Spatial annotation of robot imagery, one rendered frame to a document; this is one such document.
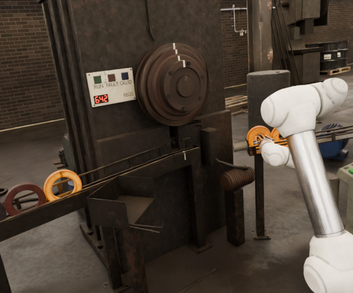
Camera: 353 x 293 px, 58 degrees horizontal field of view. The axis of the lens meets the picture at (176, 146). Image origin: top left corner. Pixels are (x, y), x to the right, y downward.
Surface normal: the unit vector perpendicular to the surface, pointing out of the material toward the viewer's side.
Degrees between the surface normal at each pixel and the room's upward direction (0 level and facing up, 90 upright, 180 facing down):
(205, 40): 90
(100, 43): 90
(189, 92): 90
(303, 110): 69
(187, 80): 90
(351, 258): 61
